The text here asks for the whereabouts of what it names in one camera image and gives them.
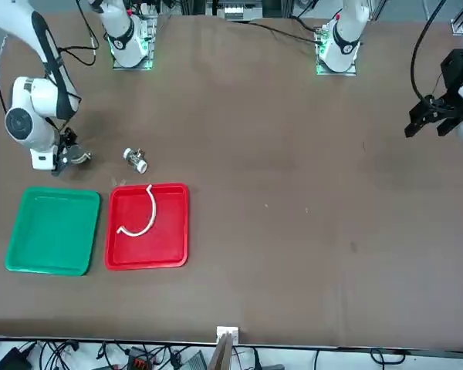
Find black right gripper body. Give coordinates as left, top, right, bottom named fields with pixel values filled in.
left=56, top=129, right=80, bottom=156

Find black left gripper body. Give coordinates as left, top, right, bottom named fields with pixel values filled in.
left=434, top=49, right=463, bottom=113

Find large white pipe clamp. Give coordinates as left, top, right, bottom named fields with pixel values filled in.
left=116, top=184, right=157, bottom=237

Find green plastic tray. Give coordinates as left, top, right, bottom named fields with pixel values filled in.
left=4, top=186, right=101, bottom=277

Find red plastic tray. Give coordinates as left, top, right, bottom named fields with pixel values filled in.
left=104, top=182, right=190, bottom=271

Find black power brick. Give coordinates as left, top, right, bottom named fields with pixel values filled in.
left=0, top=345, right=31, bottom=370

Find black box with red ports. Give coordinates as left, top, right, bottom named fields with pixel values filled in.
left=126, top=345, right=156, bottom=370

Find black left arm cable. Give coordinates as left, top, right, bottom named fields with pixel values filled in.
left=410, top=0, right=447, bottom=102

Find black left base table cables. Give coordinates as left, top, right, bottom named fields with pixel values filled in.
left=229, top=15, right=322, bottom=44

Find aluminium post with bracket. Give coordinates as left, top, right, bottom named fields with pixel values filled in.
left=210, top=325, right=241, bottom=370

